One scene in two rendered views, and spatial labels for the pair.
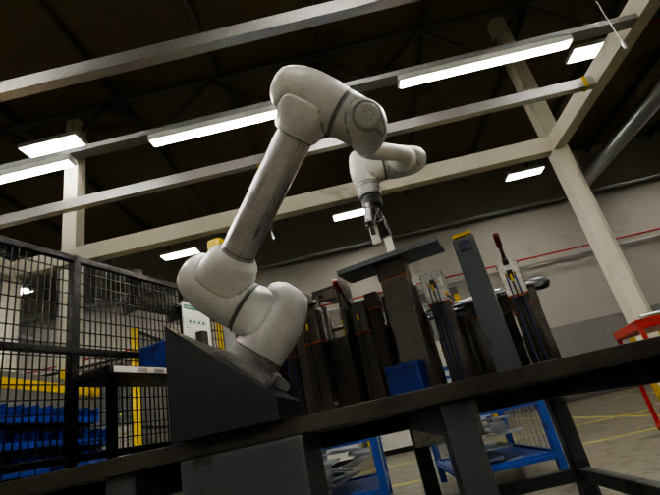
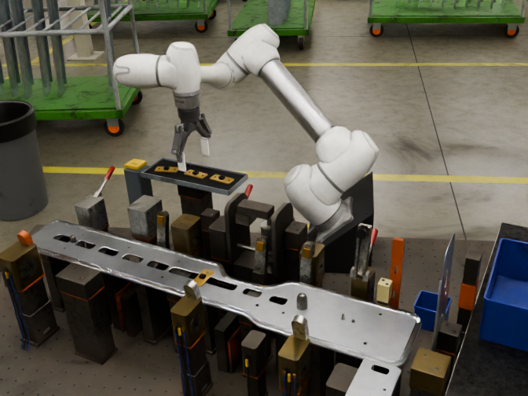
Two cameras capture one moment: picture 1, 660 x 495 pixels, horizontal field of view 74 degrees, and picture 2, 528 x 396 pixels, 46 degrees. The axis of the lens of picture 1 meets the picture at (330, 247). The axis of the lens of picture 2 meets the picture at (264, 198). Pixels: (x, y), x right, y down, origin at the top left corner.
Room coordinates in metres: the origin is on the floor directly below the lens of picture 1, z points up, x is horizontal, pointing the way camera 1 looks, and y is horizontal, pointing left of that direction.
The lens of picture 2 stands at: (3.39, 0.31, 2.15)
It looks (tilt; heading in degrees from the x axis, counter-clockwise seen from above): 29 degrees down; 188
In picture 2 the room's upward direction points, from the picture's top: 3 degrees counter-clockwise
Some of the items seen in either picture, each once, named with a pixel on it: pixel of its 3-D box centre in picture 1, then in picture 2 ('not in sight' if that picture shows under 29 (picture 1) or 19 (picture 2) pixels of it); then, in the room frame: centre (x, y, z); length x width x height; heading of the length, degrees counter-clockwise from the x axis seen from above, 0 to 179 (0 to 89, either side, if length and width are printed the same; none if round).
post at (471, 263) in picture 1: (485, 302); (144, 217); (1.38, -0.44, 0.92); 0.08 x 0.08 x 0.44; 69
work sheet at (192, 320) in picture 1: (195, 331); not in sight; (2.32, 0.82, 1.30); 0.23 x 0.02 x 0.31; 159
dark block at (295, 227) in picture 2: (307, 363); (297, 280); (1.75, 0.18, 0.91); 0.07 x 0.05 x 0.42; 159
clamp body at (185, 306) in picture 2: not in sight; (189, 353); (2.07, -0.11, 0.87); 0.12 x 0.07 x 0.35; 159
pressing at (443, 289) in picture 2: (232, 339); (442, 297); (2.14, 0.58, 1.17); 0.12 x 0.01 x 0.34; 159
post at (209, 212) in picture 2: (383, 345); (214, 261); (1.63, -0.12, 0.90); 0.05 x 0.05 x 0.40; 69
